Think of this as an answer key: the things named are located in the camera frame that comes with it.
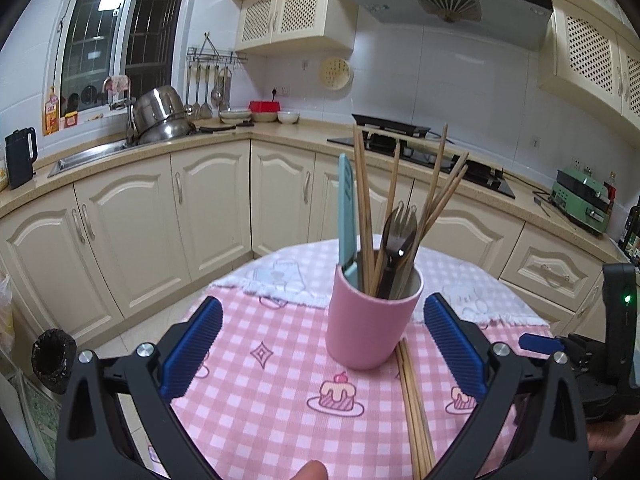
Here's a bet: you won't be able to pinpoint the round beige wall trivet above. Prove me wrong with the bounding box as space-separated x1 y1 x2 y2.
319 56 352 91

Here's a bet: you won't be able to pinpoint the pink utensil cup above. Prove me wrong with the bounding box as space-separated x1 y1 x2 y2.
326 266 424 370

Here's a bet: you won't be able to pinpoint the steel sink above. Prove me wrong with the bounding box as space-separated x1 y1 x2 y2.
49 140 130 178

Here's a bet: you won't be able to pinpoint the upper cream cabinets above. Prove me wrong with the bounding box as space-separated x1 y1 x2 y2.
236 0 639 136

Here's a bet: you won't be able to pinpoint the window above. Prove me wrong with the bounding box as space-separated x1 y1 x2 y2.
55 0 181 116

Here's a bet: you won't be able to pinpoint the steel pot upside down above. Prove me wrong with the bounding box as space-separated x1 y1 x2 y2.
127 86 195 145

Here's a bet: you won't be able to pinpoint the black range hood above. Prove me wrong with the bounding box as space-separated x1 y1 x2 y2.
332 0 554 52

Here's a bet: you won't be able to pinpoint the person's right hand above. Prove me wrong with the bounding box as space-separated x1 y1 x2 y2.
587 415 639 454

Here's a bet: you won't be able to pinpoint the teal knife sheath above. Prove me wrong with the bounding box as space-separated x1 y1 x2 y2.
337 154 359 288

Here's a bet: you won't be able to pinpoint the red container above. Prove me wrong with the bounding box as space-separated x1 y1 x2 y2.
248 101 281 114

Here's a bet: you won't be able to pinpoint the black trash bin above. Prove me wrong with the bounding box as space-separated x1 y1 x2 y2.
32 328 77 396

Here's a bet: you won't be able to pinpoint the orange bottle on sill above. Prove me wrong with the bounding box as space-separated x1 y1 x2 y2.
43 86 60 136

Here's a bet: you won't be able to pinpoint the black fork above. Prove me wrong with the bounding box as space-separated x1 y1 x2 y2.
376 202 418 299

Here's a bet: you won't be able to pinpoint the lower cream cabinets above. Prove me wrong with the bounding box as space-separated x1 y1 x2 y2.
1 140 613 342

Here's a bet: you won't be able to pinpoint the green electric cooker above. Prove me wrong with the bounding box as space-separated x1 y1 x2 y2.
550 167 611 235

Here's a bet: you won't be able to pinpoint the black gas stove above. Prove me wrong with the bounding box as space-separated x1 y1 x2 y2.
326 131 516 201

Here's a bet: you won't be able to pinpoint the black electric kettle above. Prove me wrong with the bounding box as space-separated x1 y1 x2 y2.
6 127 38 190

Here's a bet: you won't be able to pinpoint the cream cabinets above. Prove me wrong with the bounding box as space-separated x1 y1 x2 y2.
236 0 639 136
1 140 613 342

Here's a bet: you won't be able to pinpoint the black induction cooker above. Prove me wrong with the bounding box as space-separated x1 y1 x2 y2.
352 114 431 139

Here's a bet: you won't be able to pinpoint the pink checked tablecloth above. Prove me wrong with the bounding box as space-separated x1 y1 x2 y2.
147 238 557 480

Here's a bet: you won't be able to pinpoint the hanging utensil rack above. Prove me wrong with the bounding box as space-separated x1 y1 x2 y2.
184 32 248 119

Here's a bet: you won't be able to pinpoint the white bowl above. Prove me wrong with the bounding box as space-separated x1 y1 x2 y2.
277 110 300 125

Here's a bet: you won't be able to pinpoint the chopsticks lying on table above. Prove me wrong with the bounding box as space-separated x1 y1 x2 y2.
394 338 436 479

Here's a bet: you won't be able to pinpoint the person's left thumb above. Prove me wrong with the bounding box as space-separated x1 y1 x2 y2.
291 460 329 480

